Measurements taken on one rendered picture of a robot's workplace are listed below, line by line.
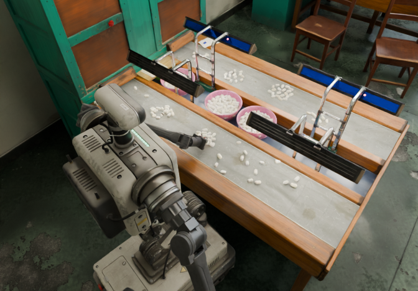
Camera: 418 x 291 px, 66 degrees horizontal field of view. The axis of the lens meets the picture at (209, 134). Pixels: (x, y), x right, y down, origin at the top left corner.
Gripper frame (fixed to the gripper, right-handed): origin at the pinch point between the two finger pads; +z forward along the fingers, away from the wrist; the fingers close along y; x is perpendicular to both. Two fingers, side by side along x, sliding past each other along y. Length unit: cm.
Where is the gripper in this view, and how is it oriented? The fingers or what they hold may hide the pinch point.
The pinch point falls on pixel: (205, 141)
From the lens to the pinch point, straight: 205.4
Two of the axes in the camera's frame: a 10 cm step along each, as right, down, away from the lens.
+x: -4.0, 8.9, 2.1
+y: -7.8, -4.5, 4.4
